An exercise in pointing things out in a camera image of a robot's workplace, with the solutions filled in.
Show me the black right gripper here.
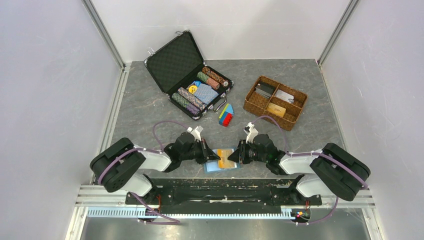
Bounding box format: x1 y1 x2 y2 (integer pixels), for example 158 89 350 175
227 139 268 165

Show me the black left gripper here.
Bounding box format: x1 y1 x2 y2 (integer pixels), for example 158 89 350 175
180 137 221 165

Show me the blue card holder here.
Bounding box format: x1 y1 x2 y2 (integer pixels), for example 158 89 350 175
203 148 241 174

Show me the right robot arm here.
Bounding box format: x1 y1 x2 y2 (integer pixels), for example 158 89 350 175
228 134 371 204

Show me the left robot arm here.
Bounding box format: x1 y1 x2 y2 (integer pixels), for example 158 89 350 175
89 132 220 204

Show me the gold VIP card stack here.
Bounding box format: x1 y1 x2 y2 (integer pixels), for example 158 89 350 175
266 102 286 118

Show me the blue playing card deck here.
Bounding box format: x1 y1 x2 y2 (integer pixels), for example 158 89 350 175
194 83 218 105

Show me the dark card stack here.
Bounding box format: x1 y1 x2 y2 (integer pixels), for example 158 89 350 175
255 81 276 99

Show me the white card stack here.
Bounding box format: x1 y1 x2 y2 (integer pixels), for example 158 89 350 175
274 89 295 104

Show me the colourful toy brick block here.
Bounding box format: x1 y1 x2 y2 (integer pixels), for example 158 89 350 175
218 103 234 127

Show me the green purple chip stack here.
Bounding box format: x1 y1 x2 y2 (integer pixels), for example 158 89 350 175
171 92 200 115

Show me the woven wicker basket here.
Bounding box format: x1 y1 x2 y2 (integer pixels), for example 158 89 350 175
243 75 308 131

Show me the yellow dealer chip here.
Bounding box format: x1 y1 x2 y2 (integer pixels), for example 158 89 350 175
187 85 198 94

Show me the green pink chip stack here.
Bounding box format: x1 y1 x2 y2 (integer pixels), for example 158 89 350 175
197 71 220 90

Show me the brown orange chip stack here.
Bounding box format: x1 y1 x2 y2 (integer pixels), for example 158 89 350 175
202 66 230 87

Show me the black poker chip case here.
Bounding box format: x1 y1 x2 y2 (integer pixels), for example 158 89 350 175
144 30 234 120

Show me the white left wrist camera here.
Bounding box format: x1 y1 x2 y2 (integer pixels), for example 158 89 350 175
186 125 204 142

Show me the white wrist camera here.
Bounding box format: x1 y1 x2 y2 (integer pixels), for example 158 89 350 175
186 125 204 142
243 122 259 143

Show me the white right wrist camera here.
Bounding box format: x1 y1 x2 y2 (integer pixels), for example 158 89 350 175
243 122 259 143

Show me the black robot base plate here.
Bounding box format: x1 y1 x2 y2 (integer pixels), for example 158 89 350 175
141 178 323 214

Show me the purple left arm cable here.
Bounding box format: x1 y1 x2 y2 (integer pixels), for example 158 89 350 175
97 120 190 186

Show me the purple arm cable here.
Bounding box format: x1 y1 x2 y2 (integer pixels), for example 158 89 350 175
253 115 369 226
97 120 190 186

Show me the white cable duct rail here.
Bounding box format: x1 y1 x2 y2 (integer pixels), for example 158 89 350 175
87 206 308 220

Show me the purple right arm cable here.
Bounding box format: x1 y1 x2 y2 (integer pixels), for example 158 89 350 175
253 115 369 226

